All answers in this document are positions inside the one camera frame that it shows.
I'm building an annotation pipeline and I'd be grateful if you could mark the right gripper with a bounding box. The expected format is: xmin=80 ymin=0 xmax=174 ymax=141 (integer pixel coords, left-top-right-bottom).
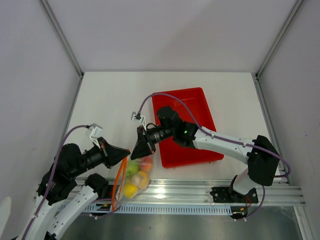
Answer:
xmin=131 ymin=125 xmax=175 ymax=161

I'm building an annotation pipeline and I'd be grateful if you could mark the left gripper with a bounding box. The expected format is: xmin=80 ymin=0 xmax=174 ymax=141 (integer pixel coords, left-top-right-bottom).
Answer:
xmin=70 ymin=136 xmax=131 ymax=178

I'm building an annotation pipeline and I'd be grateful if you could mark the pink peach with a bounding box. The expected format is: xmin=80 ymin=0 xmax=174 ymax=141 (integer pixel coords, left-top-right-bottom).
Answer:
xmin=139 ymin=156 xmax=153 ymax=173

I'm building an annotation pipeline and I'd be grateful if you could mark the green apple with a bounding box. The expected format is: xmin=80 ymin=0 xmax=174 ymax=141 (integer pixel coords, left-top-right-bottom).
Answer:
xmin=125 ymin=161 xmax=139 ymax=177

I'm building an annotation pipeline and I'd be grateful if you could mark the clear zip top bag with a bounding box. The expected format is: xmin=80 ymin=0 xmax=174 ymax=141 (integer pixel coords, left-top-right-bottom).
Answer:
xmin=111 ymin=157 xmax=153 ymax=212

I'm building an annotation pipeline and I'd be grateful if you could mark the yellow bumpy gourd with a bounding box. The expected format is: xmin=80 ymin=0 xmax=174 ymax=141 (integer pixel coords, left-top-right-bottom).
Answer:
xmin=123 ymin=183 xmax=139 ymax=199

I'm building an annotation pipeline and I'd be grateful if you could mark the orange fruit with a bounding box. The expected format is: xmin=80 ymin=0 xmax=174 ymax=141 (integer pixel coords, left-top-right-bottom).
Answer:
xmin=137 ymin=170 xmax=150 ymax=189

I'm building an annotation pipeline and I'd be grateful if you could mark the beige garlic bulb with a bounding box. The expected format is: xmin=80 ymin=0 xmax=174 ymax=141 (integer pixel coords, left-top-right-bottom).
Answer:
xmin=130 ymin=174 xmax=143 ymax=187

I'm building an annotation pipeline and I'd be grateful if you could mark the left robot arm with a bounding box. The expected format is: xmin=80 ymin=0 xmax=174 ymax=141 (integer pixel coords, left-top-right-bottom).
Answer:
xmin=17 ymin=137 xmax=130 ymax=240

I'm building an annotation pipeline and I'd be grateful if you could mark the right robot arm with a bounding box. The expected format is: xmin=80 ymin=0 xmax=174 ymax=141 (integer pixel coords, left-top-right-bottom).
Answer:
xmin=130 ymin=106 xmax=280 ymax=202

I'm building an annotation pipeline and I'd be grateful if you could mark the red plastic tray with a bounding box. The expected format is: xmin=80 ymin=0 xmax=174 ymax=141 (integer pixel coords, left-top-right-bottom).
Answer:
xmin=152 ymin=87 xmax=224 ymax=169

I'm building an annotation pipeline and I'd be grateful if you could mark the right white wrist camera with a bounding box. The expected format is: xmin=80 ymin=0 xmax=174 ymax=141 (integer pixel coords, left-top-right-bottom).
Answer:
xmin=130 ymin=111 xmax=147 ymax=130

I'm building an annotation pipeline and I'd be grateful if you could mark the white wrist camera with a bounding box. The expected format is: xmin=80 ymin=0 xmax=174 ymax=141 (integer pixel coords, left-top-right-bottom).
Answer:
xmin=130 ymin=111 xmax=147 ymax=130
xmin=85 ymin=123 xmax=103 ymax=148

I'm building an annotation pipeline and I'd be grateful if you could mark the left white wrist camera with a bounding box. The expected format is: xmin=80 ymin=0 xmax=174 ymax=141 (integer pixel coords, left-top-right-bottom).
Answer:
xmin=85 ymin=123 xmax=103 ymax=148

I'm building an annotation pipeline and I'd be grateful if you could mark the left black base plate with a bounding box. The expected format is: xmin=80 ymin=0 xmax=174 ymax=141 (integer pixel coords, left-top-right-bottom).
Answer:
xmin=107 ymin=184 xmax=121 ymax=201

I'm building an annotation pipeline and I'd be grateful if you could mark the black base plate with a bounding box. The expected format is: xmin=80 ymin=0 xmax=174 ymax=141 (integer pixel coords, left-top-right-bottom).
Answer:
xmin=209 ymin=186 xmax=259 ymax=204
xmin=107 ymin=184 xmax=121 ymax=201

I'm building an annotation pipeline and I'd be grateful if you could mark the aluminium mounting rail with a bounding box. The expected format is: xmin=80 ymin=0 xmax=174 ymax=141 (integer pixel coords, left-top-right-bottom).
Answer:
xmin=33 ymin=178 xmax=306 ymax=207

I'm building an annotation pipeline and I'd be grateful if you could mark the slotted cable duct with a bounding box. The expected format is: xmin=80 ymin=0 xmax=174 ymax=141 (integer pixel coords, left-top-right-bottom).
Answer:
xmin=43 ymin=202 xmax=233 ymax=216

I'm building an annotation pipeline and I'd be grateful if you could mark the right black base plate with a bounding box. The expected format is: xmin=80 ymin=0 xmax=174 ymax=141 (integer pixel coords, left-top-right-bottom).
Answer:
xmin=209 ymin=186 xmax=259 ymax=204

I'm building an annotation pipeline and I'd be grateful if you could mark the left aluminium frame post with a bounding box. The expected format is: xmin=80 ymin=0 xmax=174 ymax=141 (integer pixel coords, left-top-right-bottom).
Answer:
xmin=38 ymin=0 xmax=84 ymax=78

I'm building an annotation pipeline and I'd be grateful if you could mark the aluminium frame post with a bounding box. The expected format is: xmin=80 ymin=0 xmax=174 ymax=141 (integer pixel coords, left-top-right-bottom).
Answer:
xmin=255 ymin=0 xmax=307 ymax=81
xmin=38 ymin=0 xmax=84 ymax=78

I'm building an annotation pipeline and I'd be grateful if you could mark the right aluminium frame post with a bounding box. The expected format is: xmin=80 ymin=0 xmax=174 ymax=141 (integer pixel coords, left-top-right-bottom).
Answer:
xmin=255 ymin=0 xmax=307 ymax=81

